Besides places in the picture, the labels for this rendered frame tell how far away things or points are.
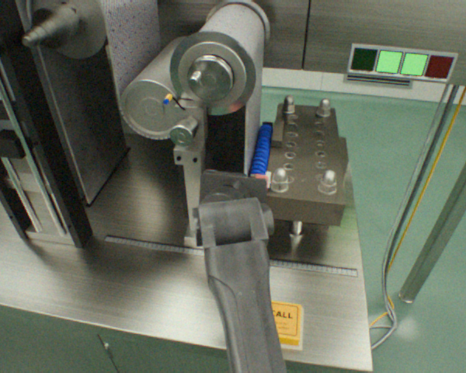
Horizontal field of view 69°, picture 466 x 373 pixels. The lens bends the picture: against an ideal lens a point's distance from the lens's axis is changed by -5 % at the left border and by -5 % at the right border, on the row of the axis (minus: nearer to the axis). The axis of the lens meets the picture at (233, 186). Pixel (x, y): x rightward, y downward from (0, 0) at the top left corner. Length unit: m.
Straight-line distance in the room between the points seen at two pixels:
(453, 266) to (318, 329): 1.59
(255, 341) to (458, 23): 0.83
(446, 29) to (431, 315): 1.35
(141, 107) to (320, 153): 0.41
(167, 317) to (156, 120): 0.36
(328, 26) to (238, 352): 0.76
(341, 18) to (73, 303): 0.83
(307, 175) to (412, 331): 1.23
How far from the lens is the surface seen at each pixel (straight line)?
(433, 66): 0.99
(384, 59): 0.96
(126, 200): 0.92
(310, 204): 0.71
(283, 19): 0.92
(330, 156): 0.83
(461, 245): 2.34
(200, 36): 0.60
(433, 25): 0.97
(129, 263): 0.78
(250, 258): 0.35
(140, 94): 0.69
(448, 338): 1.92
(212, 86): 0.61
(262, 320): 0.34
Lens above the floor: 1.49
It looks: 40 degrees down
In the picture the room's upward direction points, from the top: straight up
